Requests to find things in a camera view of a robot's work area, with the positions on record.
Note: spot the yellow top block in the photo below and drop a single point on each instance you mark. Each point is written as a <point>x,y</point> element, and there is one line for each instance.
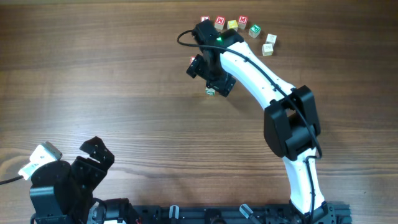
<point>232,24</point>

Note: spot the green sided white block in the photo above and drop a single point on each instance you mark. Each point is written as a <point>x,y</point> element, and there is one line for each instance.
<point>210,91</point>

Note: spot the green letter block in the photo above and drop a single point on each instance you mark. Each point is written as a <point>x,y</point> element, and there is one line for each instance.
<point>254,31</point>

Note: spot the red M block right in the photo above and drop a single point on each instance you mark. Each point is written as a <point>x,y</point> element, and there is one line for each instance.
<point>242,22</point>

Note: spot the red A block lower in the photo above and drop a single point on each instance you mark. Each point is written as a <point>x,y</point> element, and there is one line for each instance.
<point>191,59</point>

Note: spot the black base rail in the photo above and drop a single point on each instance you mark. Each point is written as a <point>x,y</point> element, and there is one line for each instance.
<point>328,213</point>

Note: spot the yellow sided block right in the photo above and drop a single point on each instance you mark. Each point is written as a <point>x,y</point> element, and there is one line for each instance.
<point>267,49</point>

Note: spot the red A block top-left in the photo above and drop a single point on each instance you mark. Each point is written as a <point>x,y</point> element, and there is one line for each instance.
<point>203,18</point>

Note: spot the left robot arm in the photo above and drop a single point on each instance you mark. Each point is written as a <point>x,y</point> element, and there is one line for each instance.
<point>62,192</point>

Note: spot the plain block far right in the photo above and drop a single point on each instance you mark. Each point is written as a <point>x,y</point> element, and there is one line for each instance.
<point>271,39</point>

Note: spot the red M block tilted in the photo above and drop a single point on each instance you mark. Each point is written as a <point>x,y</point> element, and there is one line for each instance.
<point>219,23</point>

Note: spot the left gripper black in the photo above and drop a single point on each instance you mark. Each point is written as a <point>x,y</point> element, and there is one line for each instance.
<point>96,173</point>

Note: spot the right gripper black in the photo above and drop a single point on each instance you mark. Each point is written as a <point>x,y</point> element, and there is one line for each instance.
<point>224,85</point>

